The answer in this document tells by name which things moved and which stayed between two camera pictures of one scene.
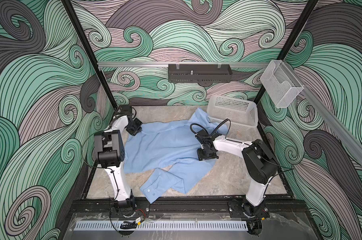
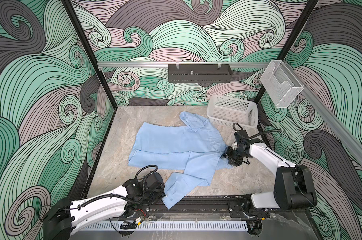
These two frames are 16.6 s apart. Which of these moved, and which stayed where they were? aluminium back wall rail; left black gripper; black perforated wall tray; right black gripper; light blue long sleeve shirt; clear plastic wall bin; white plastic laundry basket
Moved: light blue long sleeve shirt; left black gripper; right black gripper
Stayed: black perforated wall tray; aluminium back wall rail; white plastic laundry basket; clear plastic wall bin
